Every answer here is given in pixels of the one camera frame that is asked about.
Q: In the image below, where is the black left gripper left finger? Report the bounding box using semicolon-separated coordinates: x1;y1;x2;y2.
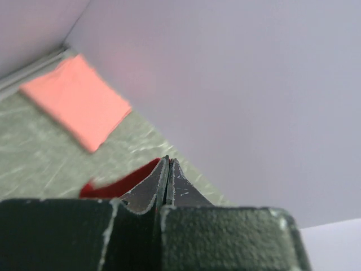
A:
1;157;170;270

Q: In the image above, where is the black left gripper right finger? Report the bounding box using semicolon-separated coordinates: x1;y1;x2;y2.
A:
160;159;311;270

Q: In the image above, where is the red t shirt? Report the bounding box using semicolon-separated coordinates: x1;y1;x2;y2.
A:
78;158;161;199

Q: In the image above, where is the folded pink t shirt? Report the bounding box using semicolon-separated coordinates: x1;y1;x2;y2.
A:
20;54;131;153

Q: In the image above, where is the aluminium frame rail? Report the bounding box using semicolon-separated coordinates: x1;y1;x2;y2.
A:
1;47;77;100

